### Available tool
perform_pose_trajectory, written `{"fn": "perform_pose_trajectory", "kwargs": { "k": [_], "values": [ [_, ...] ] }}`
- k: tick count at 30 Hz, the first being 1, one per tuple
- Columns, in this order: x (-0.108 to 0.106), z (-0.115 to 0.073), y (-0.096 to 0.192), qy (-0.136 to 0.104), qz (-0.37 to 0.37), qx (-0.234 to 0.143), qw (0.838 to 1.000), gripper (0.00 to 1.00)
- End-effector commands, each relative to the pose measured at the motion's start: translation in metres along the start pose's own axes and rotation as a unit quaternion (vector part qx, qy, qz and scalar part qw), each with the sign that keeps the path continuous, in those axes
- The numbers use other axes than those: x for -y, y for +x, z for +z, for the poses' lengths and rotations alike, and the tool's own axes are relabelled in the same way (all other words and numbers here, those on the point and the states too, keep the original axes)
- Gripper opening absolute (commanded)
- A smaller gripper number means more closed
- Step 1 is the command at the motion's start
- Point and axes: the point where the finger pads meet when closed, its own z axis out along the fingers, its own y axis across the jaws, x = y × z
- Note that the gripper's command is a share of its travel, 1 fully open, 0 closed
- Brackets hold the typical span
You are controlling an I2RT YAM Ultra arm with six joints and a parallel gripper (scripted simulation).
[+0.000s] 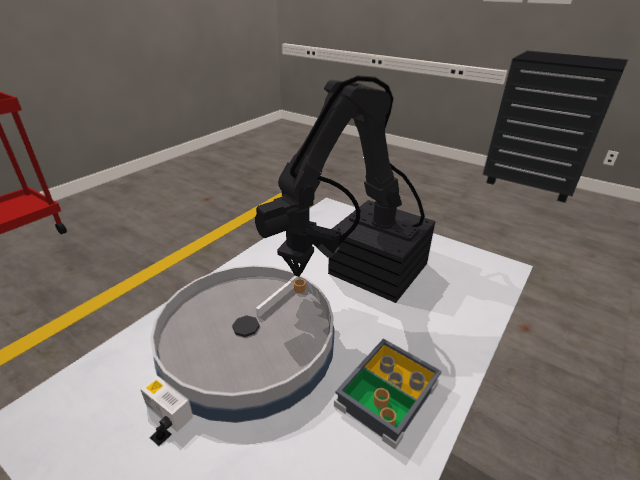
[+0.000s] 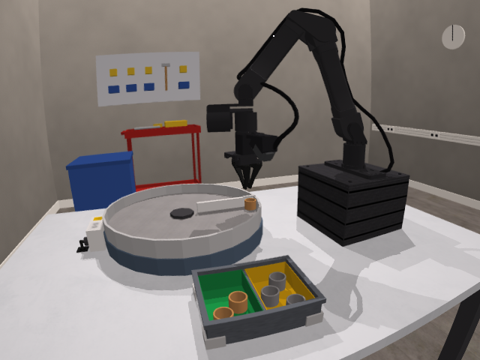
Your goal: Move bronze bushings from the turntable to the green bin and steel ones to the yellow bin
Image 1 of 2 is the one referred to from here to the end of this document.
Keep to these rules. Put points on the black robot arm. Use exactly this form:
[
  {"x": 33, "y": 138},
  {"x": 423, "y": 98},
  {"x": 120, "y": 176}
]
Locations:
[{"x": 298, "y": 190}]

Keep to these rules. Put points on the dark grey divided bin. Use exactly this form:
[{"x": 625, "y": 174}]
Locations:
[{"x": 369, "y": 418}]

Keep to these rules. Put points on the grey round turntable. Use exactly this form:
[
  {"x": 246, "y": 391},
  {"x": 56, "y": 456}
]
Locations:
[{"x": 210, "y": 350}]

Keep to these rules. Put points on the yellow bin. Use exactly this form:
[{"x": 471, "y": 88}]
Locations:
[{"x": 402, "y": 365}]

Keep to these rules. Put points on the green bin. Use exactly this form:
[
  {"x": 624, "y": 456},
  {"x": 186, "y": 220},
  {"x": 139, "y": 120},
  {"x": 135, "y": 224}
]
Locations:
[{"x": 362, "y": 389}]

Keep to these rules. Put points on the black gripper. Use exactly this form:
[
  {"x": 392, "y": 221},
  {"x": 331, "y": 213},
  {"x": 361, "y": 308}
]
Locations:
[{"x": 285, "y": 250}]

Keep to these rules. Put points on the grey metal bushing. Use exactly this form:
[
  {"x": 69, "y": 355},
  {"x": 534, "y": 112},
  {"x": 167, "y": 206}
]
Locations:
[
  {"x": 387, "y": 360},
  {"x": 396, "y": 376},
  {"x": 415, "y": 385}
]

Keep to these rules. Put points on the bronze bushing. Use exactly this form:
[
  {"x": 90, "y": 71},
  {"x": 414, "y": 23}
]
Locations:
[
  {"x": 299, "y": 285},
  {"x": 390, "y": 413},
  {"x": 381, "y": 393}
]

